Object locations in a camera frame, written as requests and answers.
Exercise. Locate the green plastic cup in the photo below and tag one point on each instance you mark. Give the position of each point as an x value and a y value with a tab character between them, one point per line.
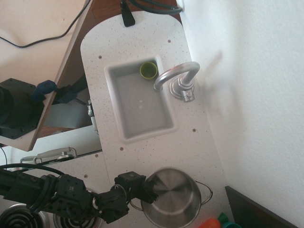
148	70

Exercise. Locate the spiral stove burner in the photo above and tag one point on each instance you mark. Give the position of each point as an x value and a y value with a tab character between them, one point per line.
18	216
61	222

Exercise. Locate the grey plastic sink basin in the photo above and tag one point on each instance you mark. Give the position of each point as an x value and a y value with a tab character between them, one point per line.
140	111

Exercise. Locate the spiral stove burner left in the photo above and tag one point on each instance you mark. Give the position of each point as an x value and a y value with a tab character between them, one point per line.
18	216

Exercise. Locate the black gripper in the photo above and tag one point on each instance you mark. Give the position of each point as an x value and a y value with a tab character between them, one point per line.
136	186

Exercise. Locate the orange toy carrot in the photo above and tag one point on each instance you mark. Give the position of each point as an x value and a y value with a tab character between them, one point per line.
210	223

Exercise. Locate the teal plastic cup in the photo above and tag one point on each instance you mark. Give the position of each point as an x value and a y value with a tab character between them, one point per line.
230	225

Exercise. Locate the silver toy faucet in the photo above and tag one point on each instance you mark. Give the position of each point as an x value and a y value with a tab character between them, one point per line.
181	79

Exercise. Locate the grey oven door handle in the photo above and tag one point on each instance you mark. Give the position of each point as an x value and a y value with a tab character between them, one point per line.
47	157

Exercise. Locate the black board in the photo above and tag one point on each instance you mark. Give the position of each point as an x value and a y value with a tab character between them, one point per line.
249	214

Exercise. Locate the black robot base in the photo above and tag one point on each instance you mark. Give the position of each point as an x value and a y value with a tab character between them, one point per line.
19	113

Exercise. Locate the stainless steel pot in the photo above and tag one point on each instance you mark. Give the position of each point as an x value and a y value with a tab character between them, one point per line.
180	198

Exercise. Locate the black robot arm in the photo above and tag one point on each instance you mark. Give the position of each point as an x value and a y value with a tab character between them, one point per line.
46	189

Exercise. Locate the blue clamp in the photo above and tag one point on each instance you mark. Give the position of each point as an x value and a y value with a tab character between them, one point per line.
43	89

